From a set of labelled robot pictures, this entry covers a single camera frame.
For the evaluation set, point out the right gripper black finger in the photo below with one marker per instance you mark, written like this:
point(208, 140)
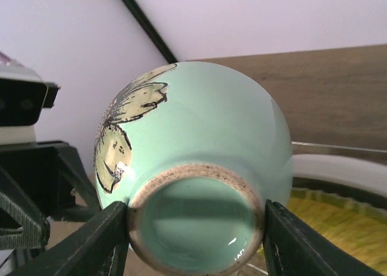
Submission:
point(292, 247)

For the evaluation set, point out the mint green small bowl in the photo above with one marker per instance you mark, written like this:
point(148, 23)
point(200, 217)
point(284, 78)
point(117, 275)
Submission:
point(194, 150)

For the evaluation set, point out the white plate blue spiral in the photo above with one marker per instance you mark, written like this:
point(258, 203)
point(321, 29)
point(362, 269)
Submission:
point(352, 172)

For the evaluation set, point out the wire dish rack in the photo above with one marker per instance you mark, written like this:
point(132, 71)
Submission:
point(372, 155)

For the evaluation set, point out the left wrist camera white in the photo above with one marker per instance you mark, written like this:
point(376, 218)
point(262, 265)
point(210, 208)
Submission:
point(24, 94)

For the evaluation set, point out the woven bamboo mat round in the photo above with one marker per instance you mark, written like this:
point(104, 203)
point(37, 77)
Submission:
point(355, 227)

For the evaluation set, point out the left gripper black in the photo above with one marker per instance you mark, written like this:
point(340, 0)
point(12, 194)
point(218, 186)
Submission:
point(47, 179)

